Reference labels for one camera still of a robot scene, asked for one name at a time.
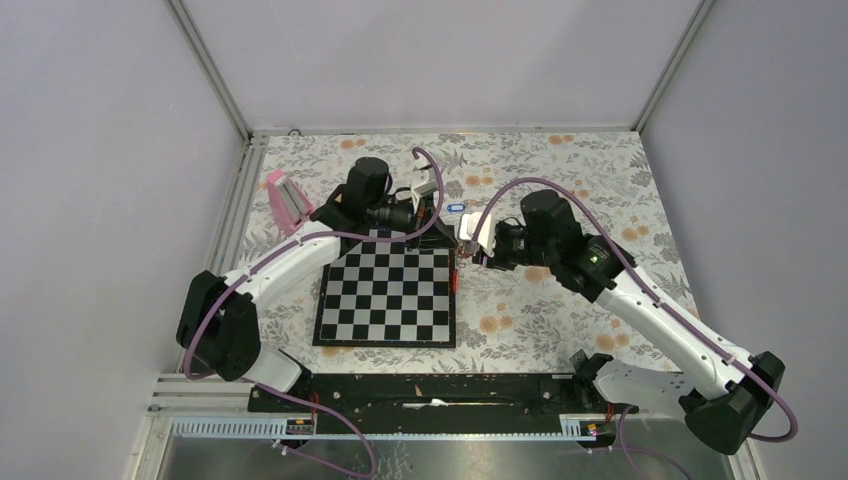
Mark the floral table mat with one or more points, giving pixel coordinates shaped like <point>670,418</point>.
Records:
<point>519,321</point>

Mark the pink metronome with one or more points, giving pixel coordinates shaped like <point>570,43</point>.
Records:
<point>289,206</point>

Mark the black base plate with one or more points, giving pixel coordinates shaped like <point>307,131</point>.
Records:
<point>439,404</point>

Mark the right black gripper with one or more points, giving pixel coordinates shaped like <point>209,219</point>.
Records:
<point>479,257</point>

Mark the black white chessboard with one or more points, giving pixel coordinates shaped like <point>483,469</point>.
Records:
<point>385,295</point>

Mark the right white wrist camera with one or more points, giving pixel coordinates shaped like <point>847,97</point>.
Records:
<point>478,231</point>

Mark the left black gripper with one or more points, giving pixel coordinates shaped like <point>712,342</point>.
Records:
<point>436,236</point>

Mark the keyring with red fob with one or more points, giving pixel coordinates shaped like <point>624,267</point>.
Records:
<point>456,275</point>

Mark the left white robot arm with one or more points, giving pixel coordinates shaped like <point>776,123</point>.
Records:
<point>218,327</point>

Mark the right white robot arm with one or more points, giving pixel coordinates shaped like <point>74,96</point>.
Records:
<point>720,391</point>

